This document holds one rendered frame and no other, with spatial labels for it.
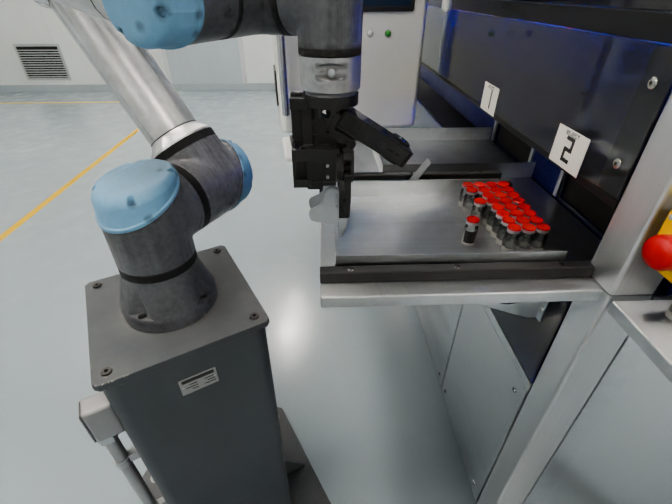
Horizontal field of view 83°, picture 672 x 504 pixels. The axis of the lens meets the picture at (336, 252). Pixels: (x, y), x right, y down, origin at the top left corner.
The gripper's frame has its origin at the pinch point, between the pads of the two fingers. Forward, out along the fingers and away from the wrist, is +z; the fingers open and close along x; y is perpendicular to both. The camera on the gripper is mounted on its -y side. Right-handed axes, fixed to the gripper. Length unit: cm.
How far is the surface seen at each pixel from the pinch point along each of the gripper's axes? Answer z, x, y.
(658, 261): -6.8, 19.1, -32.5
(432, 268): 2.5, 7.5, -12.3
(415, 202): 4.3, -16.4, -15.2
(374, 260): 1.9, 6.0, -4.1
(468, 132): 2, -54, -38
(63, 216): 93, -174, 173
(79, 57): 50, -544, 332
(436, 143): 4, -51, -28
